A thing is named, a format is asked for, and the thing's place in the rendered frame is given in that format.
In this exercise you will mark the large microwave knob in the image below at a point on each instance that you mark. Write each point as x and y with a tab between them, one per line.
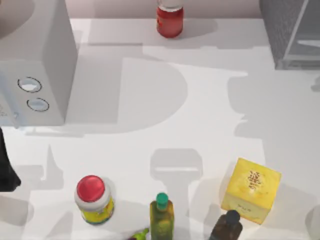
29	84

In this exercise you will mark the yellow box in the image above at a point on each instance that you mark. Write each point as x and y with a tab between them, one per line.
251	190

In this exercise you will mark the dark brown bottle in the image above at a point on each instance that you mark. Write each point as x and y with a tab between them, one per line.
226	226

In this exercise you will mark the small microwave knob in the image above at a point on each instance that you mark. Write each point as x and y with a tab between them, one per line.
38	104

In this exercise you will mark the grey cabinet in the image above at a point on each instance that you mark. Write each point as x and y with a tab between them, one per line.
290	32

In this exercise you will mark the pale microwave oven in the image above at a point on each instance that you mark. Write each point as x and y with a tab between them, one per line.
37	62

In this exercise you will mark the green cap olive bottle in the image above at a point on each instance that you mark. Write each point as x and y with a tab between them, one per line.
162	217

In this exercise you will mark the small green purple object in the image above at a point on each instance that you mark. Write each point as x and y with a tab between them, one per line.
140	235

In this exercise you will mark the red lid yellow jar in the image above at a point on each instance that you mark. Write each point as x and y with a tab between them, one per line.
93	200

